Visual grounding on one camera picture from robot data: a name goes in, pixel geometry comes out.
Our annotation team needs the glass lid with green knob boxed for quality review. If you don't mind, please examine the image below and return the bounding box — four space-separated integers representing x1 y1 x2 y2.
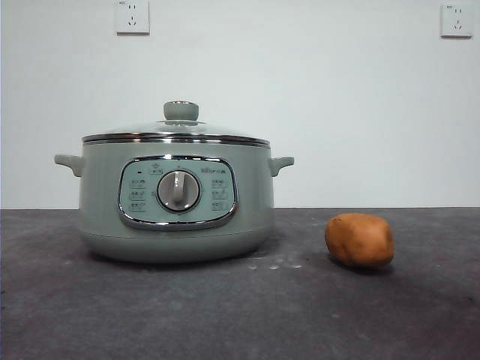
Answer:
82 100 270 146

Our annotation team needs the white wall socket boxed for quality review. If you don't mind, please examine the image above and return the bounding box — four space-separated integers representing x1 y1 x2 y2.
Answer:
440 4 473 39
115 0 150 37

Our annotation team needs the pale green electric pot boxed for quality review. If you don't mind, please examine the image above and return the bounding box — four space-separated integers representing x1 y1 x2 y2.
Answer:
54 140 296 263

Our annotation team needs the brown potato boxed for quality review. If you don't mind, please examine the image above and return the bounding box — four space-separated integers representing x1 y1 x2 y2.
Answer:
324 212 395 268

